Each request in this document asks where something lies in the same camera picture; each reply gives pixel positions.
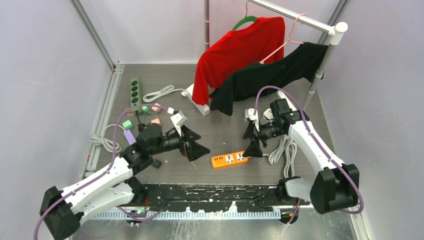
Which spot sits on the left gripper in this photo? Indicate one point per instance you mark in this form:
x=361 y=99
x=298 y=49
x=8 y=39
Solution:
x=196 y=150

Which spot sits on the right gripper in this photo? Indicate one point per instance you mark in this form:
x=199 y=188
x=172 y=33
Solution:
x=254 y=149

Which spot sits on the orange power strip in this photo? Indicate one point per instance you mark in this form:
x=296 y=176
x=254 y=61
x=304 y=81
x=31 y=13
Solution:
x=229 y=159

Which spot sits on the pink plug adapter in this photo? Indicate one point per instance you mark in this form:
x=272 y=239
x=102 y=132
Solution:
x=156 y=108
x=129 y=112

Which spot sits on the purple power strip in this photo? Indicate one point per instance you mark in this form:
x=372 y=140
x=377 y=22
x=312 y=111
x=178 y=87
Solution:
x=129 y=137

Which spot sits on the teal green plug adapter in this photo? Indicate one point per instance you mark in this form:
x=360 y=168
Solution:
x=127 y=125

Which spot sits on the green power strip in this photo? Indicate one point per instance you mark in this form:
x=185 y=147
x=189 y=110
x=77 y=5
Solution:
x=135 y=92

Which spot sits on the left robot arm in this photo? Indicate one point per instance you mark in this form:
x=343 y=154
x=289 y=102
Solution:
x=63 y=211

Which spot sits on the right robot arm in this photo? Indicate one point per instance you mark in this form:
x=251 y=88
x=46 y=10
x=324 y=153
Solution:
x=336 y=184

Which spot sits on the white power strip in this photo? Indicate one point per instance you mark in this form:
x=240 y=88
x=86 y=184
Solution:
x=268 y=115

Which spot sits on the red shirt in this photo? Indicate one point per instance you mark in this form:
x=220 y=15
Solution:
x=234 y=51

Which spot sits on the black shirt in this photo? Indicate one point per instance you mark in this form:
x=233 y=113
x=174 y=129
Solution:
x=245 y=83

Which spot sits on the pink hanger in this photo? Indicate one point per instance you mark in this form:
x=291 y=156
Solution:
x=289 y=40

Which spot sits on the green hanger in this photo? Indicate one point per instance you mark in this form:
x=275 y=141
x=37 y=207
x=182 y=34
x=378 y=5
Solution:
x=246 y=19

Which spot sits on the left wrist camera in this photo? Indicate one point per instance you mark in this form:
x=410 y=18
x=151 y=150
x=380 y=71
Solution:
x=178 y=120

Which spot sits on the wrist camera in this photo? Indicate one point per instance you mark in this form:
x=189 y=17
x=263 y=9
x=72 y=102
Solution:
x=178 y=120
x=251 y=116

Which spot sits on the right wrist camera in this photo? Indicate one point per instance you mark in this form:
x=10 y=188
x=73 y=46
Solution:
x=251 y=116

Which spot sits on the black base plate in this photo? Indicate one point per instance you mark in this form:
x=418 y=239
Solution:
x=210 y=198

